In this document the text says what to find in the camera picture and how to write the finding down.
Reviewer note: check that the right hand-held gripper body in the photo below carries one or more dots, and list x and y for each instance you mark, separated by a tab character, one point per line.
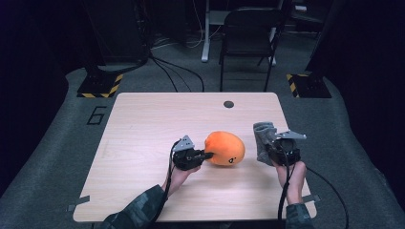
285	152

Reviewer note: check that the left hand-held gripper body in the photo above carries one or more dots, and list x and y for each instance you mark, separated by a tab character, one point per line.
186	159

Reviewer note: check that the orange plush toy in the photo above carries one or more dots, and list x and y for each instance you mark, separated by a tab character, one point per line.
226	148

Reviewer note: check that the grey cloth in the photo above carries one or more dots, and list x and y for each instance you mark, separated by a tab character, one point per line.
263	140

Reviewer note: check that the person's left hand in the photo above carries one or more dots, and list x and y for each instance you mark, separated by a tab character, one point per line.
178	178

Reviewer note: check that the person's right hand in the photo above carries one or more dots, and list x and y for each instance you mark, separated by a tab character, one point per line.
296	178

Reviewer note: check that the grey tape strip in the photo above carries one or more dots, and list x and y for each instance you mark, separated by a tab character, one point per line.
313	198
78	202

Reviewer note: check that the black table grommet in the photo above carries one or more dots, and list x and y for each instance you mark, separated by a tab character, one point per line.
228	104

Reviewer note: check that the black striped stand base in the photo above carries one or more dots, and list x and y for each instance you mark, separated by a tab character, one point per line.
310	86
98	86

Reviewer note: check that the white desk leg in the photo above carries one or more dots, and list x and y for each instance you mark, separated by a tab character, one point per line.
206	38

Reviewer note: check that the black folding chair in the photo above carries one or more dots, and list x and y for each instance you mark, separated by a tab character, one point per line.
248	28

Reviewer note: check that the black cabinet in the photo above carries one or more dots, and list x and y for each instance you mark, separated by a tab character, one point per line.
117	31

